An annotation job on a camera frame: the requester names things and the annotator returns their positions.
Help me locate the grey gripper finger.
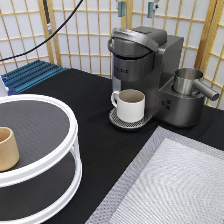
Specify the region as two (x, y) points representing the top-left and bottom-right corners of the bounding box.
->
(147, 0), (159, 18)
(116, 0), (126, 17)

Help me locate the grey pod coffee machine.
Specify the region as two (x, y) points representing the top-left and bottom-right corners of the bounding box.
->
(108, 26), (204, 128)

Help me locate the wooden shoji screen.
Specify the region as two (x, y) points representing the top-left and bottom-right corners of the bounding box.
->
(0, 0), (224, 110)

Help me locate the steel milk frother jug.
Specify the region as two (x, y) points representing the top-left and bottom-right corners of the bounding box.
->
(173, 68), (219, 101)

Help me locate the white ceramic mug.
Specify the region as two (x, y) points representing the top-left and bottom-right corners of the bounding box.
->
(111, 89), (145, 123)

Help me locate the blue ribbed metal block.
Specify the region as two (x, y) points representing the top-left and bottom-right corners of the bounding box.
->
(2, 60), (66, 95)

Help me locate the grey woven placemat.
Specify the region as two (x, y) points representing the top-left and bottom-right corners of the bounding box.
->
(85, 127), (224, 224)

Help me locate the tan wooden cup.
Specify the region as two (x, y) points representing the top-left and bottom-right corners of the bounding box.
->
(0, 127), (19, 172)

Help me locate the white two-tier round shelf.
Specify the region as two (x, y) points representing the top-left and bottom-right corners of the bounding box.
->
(0, 94), (82, 224)

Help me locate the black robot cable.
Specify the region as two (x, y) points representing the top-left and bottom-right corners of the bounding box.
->
(0, 0), (85, 63)

